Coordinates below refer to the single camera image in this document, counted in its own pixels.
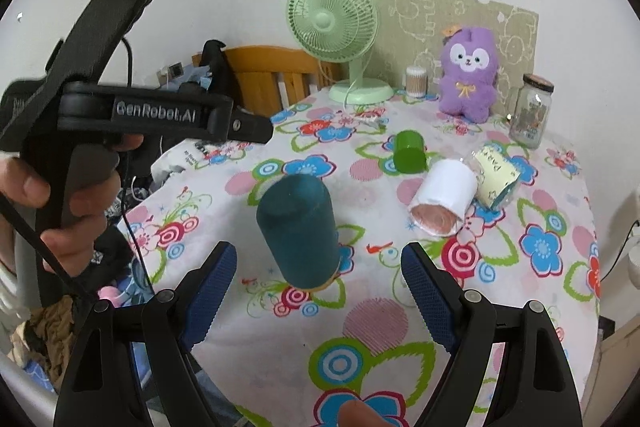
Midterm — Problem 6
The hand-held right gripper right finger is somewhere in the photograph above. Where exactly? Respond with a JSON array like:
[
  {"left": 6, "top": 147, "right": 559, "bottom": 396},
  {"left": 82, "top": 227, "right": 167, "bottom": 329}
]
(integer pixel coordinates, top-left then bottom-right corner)
[{"left": 400, "top": 242, "right": 586, "bottom": 427}]

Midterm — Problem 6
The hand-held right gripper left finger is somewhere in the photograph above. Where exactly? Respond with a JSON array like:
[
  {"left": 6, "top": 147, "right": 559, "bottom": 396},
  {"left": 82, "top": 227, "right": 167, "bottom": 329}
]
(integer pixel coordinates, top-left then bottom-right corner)
[{"left": 52, "top": 242, "right": 238, "bottom": 427}]

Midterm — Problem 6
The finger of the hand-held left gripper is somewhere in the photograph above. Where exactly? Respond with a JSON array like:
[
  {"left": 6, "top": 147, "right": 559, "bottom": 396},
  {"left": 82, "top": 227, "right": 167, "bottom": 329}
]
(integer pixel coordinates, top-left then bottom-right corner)
[
  {"left": 57, "top": 80, "right": 275, "bottom": 144},
  {"left": 200, "top": 39, "right": 236, "bottom": 108}
]

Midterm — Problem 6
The teal felt cup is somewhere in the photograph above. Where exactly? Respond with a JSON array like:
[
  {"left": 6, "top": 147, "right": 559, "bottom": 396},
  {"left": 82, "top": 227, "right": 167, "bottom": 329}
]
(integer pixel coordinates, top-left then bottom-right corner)
[{"left": 256, "top": 173, "right": 342, "bottom": 292}]

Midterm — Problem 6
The white paper cup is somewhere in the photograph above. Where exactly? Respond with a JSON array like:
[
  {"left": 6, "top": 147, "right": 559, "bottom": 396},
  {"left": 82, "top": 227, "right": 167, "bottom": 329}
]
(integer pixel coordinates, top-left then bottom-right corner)
[{"left": 409, "top": 159, "right": 480, "bottom": 236}]

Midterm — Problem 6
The clear cup with yellow label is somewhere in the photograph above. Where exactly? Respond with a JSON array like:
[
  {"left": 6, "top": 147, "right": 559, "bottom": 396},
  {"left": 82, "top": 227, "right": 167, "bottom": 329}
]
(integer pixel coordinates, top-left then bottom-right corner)
[{"left": 462, "top": 144, "right": 523, "bottom": 210}]

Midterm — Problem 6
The green plastic cup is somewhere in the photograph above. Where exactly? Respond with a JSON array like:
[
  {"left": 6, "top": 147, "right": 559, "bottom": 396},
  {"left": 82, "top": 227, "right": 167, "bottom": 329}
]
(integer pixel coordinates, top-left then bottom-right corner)
[{"left": 391, "top": 130, "right": 428, "bottom": 174}]

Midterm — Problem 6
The person's left hand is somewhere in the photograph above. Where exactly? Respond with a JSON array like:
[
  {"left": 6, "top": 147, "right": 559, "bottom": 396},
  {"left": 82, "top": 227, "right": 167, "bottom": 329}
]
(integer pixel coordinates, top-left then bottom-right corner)
[{"left": 0, "top": 133, "right": 146, "bottom": 278}]

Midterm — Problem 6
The person's right hand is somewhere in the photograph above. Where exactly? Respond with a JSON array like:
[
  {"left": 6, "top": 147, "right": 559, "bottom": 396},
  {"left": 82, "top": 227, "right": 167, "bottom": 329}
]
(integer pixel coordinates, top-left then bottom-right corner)
[{"left": 339, "top": 399, "right": 398, "bottom": 427}]

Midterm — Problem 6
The wooden chair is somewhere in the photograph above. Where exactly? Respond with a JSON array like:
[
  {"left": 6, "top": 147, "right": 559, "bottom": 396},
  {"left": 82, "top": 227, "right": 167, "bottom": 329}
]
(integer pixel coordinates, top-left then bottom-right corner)
[{"left": 192, "top": 46, "right": 346, "bottom": 118}]

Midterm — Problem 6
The floral tablecloth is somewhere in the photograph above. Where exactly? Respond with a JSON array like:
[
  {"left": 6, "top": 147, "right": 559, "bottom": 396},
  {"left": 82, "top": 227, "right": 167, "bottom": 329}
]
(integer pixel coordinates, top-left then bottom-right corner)
[{"left": 120, "top": 87, "right": 603, "bottom": 427}]

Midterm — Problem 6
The green desk fan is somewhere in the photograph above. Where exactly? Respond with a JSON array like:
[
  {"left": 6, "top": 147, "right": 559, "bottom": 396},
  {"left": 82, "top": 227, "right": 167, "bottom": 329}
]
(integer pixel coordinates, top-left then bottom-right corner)
[{"left": 286, "top": 0, "right": 396, "bottom": 105}]

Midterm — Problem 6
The brown cloth pile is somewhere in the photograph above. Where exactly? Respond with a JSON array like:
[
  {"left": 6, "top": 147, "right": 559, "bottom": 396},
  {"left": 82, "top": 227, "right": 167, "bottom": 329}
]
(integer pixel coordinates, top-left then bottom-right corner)
[{"left": 10, "top": 292, "right": 78, "bottom": 388}]

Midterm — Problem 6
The cotton swab container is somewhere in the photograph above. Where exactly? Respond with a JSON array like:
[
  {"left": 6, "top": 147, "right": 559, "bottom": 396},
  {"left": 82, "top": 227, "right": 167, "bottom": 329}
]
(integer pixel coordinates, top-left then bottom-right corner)
[{"left": 405, "top": 66, "right": 429, "bottom": 98}]

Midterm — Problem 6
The glass jar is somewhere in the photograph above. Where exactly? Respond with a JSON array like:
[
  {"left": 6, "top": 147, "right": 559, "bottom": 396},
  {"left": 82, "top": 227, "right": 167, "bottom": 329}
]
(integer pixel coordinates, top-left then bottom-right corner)
[{"left": 508, "top": 74, "right": 556, "bottom": 150}]

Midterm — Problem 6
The purple plush toy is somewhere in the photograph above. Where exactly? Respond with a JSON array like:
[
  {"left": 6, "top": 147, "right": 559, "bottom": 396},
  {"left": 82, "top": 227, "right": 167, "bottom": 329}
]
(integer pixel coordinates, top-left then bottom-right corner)
[{"left": 438, "top": 25, "right": 500, "bottom": 124}]

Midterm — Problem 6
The white appliance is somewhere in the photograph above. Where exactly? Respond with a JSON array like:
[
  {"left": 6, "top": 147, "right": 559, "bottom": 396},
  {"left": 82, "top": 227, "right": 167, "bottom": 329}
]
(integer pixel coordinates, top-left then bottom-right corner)
[{"left": 624, "top": 192, "right": 640, "bottom": 290}]

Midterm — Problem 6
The black cable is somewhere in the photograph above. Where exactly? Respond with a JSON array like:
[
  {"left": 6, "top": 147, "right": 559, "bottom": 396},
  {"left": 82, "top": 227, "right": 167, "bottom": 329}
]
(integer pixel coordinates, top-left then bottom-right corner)
[{"left": 120, "top": 37, "right": 156, "bottom": 295}]

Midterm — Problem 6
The white fan cable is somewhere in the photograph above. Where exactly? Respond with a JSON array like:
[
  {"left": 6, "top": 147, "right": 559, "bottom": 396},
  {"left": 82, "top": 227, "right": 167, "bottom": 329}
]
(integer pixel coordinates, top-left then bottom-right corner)
[{"left": 344, "top": 77, "right": 388, "bottom": 130}]

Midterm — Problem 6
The beige patterned wall sheet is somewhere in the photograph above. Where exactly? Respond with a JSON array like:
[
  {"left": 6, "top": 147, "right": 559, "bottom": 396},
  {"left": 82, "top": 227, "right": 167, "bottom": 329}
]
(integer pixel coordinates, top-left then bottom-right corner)
[{"left": 372, "top": 0, "right": 541, "bottom": 108}]

